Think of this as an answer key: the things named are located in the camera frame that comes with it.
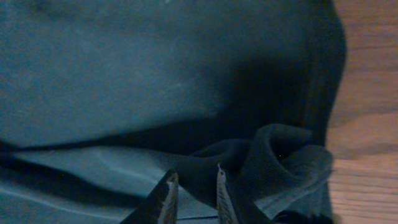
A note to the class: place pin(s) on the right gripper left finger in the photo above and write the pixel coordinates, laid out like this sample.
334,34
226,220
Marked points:
161,205

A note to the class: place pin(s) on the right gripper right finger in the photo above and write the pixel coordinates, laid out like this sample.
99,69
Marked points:
233,205

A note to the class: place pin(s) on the black polo shirt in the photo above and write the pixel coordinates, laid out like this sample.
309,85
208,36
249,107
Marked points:
99,99

